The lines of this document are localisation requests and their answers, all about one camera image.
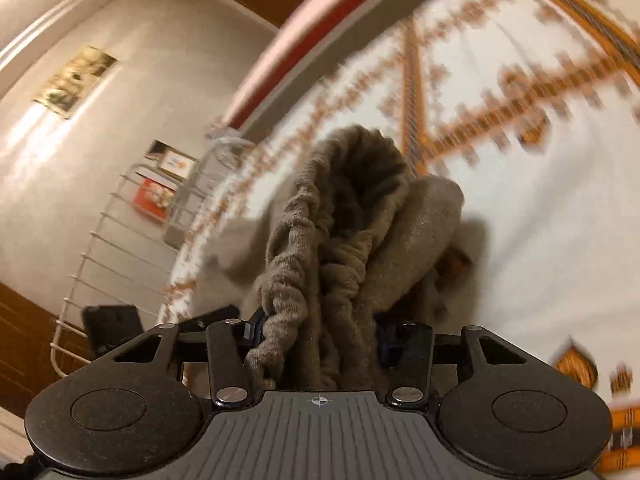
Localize red printed box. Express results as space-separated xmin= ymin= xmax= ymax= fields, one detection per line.
xmin=131 ymin=176 xmax=179 ymax=221

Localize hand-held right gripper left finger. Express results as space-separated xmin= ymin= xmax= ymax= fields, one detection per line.
xmin=112 ymin=309 xmax=270 ymax=407

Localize wall poster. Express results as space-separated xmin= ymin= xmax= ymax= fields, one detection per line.
xmin=31 ymin=45 xmax=122 ymax=121

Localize wooden door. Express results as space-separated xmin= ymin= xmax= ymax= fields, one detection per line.
xmin=0 ymin=281 xmax=92 ymax=418

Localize white orange patterned bedsheet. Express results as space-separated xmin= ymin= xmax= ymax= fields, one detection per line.
xmin=157 ymin=0 xmax=640 ymax=476

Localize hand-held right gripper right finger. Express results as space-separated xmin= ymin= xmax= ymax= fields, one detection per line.
xmin=375 ymin=321 xmax=534 ymax=407

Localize taupe knit pants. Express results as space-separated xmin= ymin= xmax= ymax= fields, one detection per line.
xmin=240 ymin=124 xmax=490 ymax=394

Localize white wire rack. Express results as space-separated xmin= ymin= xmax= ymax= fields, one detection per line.
xmin=49 ymin=129 xmax=253 ymax=378

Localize red mattress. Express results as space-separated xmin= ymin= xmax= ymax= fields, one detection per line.
xmin=224 ymin=0 xmax=426 ymax=132

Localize framed picture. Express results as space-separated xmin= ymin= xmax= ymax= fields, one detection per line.
xmin=146 ymin=139 xmax=199 ymax=182

